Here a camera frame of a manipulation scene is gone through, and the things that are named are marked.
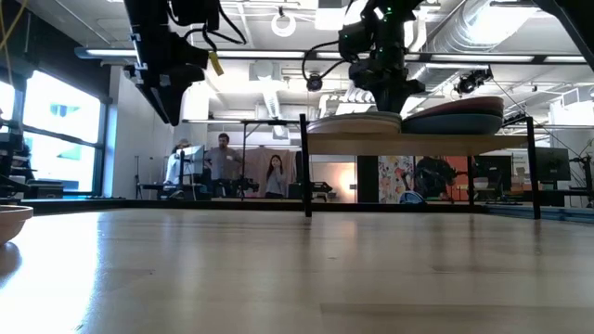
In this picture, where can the dark computer monitor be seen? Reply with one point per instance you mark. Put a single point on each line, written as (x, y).
(556, 164)

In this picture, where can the cream plate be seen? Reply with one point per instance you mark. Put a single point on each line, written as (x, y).
(343, 117)

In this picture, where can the bright computer monitor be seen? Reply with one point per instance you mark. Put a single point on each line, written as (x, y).
(192, 160)

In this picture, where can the long ceiling light bar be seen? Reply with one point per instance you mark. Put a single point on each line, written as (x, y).
(260, 54)

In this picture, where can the black ceiling spotlight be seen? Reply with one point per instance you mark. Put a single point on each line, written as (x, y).
(471, 82)
(314, 82)

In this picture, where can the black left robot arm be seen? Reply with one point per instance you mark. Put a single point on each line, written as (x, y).
(148, 14)

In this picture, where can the white ceiling pipes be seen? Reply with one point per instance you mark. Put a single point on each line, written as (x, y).
(348, 99)

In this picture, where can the blue white round object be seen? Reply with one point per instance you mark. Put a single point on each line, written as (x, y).
(411, 198)

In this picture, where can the black case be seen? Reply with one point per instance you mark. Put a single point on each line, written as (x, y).
(44, 190)

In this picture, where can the purple plate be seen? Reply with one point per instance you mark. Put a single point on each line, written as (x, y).
(494, 112)

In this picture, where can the floral poster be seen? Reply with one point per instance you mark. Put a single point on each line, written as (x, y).
(394, 176)

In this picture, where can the black aluminium table frame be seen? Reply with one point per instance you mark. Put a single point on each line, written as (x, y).
(139, 204)

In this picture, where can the wooden rack with black frame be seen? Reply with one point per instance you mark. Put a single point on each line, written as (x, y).
(408, 145)

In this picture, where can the pale grey plate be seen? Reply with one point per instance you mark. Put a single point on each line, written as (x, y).
(352, 131)

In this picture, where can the large window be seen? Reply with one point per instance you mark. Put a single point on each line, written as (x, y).
(60, 111)

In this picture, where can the terracotta brown plate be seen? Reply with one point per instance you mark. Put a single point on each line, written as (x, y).
(11, 222)

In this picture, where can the pink curtain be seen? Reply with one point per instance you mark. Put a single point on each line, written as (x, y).
(253, 167)

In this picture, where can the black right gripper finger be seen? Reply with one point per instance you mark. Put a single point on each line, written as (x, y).
(384, 104)
(400, 103)

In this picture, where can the yellow tag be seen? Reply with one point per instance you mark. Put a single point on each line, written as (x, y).
(216, 64)

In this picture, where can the person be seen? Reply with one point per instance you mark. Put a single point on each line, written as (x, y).
(276, 181)
(434, 176)
(172, 167)
(223, 162)

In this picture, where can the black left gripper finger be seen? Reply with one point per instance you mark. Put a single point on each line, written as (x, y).
(183, 81)
(160, 104)

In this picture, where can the dark column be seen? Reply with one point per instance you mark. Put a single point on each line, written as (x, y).
(367, 181)

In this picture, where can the silver ventilation duct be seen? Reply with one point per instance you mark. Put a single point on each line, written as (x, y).
(464, 28)

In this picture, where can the white ceiling unit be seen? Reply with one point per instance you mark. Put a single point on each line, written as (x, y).
(331, 16)

